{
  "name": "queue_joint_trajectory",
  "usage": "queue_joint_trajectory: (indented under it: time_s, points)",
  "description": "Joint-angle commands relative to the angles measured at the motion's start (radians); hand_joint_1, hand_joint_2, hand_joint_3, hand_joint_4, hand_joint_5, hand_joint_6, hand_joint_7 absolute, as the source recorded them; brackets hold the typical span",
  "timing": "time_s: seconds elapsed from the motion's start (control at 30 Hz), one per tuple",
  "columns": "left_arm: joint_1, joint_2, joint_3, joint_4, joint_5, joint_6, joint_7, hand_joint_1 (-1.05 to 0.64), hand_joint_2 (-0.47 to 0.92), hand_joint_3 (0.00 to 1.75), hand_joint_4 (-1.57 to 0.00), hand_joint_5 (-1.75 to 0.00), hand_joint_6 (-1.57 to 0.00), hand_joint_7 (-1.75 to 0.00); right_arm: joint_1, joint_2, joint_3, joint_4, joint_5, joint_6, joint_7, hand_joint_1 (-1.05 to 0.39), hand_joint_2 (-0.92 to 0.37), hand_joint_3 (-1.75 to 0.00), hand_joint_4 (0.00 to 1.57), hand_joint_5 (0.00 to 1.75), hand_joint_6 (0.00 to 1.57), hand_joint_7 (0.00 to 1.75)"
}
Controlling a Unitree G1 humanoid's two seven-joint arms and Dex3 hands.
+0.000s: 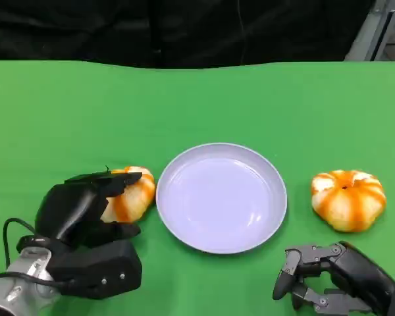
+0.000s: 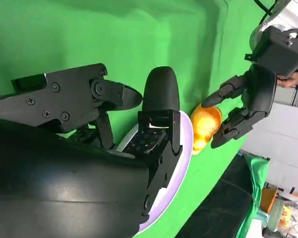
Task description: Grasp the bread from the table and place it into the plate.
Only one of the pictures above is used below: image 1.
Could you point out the orange and white bread roll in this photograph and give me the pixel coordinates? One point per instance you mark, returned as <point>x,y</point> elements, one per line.
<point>135,197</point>
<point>349,204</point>

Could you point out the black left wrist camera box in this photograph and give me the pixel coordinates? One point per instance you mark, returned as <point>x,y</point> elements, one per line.
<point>102,266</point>

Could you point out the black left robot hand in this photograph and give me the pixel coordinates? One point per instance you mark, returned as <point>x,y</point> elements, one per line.
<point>69,210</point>

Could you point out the black backdrop curtain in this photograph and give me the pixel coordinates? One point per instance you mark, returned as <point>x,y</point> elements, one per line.
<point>118,29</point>

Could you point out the grey metal frame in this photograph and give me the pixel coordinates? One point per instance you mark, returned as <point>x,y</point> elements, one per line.
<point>370,33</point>

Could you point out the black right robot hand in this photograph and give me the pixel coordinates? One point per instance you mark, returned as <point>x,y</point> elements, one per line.
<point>355,273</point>

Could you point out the lilac plate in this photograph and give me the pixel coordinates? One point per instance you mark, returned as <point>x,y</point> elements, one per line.
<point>220,200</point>

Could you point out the green table cloth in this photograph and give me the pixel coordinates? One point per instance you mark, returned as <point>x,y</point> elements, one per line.
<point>197,108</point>

